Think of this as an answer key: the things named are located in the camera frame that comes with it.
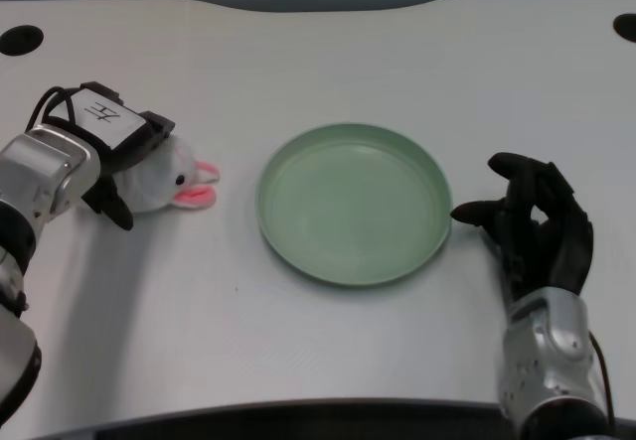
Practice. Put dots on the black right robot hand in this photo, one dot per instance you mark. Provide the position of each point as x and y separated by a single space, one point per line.
541 226

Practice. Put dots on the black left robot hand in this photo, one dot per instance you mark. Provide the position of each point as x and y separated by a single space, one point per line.
114 132

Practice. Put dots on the white rabbit plush doll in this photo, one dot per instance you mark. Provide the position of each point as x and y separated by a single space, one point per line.
164 182

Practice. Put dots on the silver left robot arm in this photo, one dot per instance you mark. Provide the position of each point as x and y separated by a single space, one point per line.
35 211

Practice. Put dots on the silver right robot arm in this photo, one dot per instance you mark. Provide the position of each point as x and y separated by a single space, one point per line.
551 360

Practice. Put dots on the green round plate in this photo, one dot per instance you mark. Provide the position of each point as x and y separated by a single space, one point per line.
354 206

